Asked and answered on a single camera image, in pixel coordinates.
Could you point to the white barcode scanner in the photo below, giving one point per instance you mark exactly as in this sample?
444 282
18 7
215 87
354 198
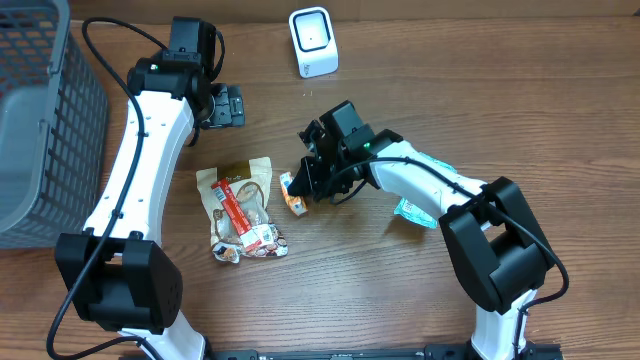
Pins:
314 42

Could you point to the brown nut snack pouch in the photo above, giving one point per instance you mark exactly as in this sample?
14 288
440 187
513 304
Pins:
250 181

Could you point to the grey plastic mesh basket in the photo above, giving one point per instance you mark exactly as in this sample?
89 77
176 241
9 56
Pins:
54 116

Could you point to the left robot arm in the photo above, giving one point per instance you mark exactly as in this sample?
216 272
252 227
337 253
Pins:
115 270

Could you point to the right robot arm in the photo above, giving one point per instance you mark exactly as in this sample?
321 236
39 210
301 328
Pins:
498 251

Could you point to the red snack bar wrapper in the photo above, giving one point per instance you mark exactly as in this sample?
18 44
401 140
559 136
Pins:
250 239

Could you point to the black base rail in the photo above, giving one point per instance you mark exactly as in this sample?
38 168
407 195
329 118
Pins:
345 355

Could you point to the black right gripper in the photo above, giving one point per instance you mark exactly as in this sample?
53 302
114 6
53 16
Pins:
317 151

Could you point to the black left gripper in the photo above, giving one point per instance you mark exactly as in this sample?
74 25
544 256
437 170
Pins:
228 107

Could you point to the teal tissue pack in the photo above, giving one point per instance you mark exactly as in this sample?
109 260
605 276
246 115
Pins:
414 214

